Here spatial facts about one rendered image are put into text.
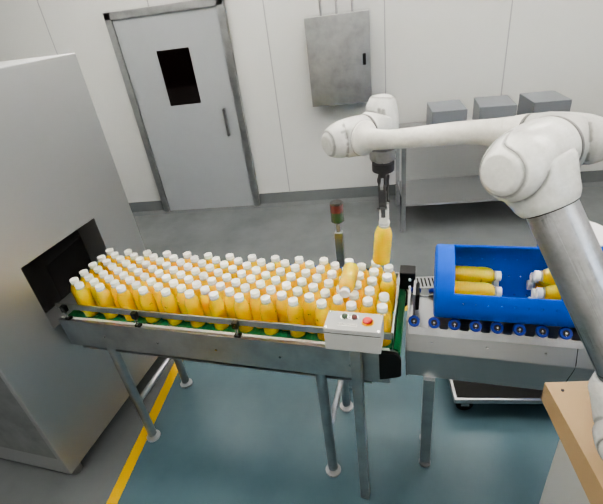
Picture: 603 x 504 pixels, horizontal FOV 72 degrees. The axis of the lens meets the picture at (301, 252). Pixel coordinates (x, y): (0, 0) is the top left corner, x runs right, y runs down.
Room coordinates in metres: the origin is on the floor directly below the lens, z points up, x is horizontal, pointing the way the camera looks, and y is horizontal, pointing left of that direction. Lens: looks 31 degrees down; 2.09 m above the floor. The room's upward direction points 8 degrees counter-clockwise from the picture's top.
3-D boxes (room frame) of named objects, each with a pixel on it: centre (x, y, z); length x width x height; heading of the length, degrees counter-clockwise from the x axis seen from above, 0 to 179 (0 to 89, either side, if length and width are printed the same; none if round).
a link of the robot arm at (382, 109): (1.35, -0.31, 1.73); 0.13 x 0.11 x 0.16; 123
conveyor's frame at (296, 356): (1.63, 0.37, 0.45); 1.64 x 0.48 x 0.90; 71
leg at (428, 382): (1.26, -0.48, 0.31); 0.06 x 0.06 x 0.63; 71
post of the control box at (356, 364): (1.14, -0.15, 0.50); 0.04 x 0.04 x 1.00; 71
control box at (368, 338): (1.14, -0.15, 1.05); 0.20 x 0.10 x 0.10; 71
